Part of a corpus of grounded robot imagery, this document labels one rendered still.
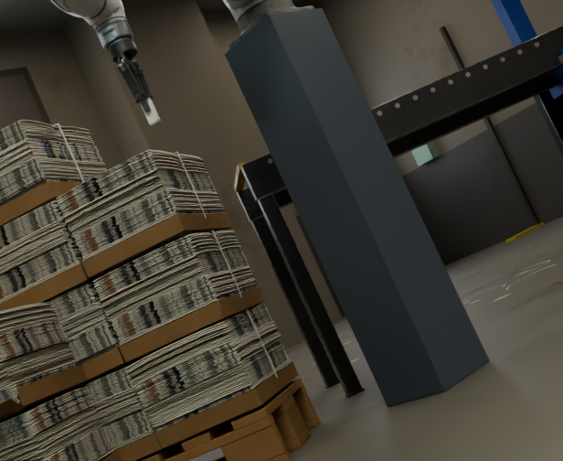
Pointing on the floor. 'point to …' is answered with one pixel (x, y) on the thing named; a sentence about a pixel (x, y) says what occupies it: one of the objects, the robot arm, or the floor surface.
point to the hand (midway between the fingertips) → (150, 112)
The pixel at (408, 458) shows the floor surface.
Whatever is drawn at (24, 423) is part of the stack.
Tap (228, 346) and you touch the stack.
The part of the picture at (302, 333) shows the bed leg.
